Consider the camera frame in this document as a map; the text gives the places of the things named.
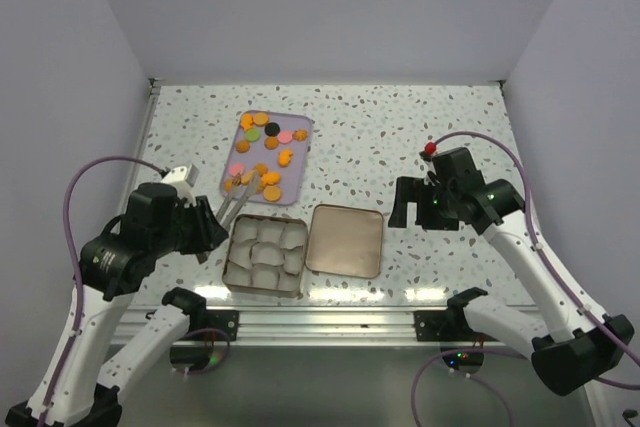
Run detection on pink round cookie upper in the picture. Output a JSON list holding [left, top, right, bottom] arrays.
[[277, 131, 293, 144]]

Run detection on pink round cookie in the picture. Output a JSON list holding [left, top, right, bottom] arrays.
[[277, 131, 293, 144], [228, 163, 245, 176]]

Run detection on lilac plastic tray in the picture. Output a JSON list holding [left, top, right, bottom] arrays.
[[219, 110, 313, 206]]

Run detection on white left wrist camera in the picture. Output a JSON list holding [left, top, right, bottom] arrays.
[[161, 164, 199, 199]]

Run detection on orange round cookie large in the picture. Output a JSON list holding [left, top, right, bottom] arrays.
[[263, 185, 282, 202]]

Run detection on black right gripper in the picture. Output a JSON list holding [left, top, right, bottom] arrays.
[[388, 175, 459, 231]]

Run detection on gold cookie tin base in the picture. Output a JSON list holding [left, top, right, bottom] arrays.
[[222, 214, 309, 298]]

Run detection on brown round cookie left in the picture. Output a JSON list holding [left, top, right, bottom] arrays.
[[235, 140, 251, 153]]

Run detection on green round cookie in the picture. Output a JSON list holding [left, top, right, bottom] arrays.
[[245, 128, 261, 142]]

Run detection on black round cookie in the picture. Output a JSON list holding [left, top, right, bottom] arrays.
[[264, 122, 281, 137]]

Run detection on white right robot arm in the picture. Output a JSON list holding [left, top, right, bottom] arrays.
[[388, 148, 635, 396]]

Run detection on orange flower cookie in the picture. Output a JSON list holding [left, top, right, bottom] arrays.
[[254, 163, 268, 175], [261, 172, 281, 186]]

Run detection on brown flower cookie right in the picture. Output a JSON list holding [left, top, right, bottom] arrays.
[[292, 130, 308, 142]]

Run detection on brown round cookie centre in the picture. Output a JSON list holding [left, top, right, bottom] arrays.
[[264, 137, 279, 150]]

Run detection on aluminium mounting rail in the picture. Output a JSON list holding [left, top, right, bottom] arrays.
[[114, 304, 546, 346]]

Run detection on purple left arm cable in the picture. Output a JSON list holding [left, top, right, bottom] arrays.
[[39, 155, 231, 413]]

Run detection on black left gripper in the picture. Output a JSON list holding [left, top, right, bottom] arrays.
[[152, 193, 229, 256]]

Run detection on pink round cookie lower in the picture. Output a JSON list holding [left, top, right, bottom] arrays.
[[228, 163, 245, 176]]

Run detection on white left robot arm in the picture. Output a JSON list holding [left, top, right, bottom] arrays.
[[5, 182, 231, 426]]

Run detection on brown round cookie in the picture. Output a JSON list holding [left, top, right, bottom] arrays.
[[264, 137, 279, 150], [235, 140, 251, 153]]

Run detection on gold cookie tin lid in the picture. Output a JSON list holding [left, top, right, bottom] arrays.
[[305, 204, 384, 279]]

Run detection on orange animal shaped cookie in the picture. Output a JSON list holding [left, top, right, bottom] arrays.
[[277, 149, 294, 168]]

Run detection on metal tongs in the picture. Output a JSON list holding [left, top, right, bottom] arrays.
[[216, 170, 261, 230]]

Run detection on orange star cookie top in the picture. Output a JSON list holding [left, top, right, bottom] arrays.
[[240, 113, 254, 131]]

